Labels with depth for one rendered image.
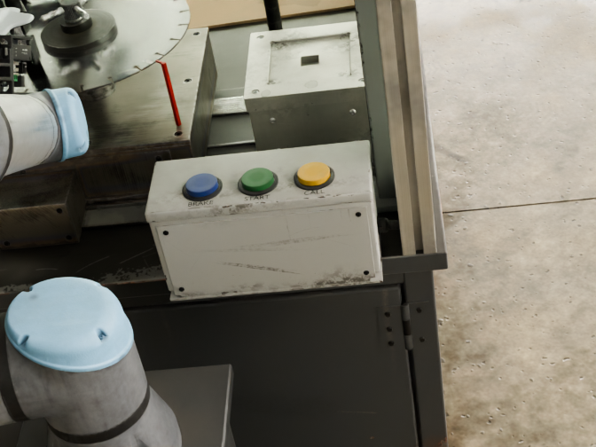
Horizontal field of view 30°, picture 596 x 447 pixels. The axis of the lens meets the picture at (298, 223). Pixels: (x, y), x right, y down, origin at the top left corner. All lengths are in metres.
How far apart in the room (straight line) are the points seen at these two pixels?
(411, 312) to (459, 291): 0.95
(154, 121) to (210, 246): 0.29
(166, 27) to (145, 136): 0.17
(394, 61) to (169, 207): 0.33
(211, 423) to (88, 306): 0.24
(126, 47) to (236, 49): 0.39
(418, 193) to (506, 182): 1.40
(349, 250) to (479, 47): 1.98
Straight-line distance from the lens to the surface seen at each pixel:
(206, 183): 1.38
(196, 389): 1.35
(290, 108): 1.54
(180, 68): 1.74
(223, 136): 1.73
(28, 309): 1.16
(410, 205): 1.41
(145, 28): 1.65
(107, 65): 1.59
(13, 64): 1.38
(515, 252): 2.59
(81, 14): 1.63
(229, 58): 1.94
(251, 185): 1.36
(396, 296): 1.54
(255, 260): 1.41
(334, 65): 1.58
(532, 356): 2.36
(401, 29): 1.28
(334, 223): 1.37
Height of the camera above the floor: 1.72
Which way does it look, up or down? 39 degrees down
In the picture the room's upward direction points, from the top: 10 degrees counter-clockwise
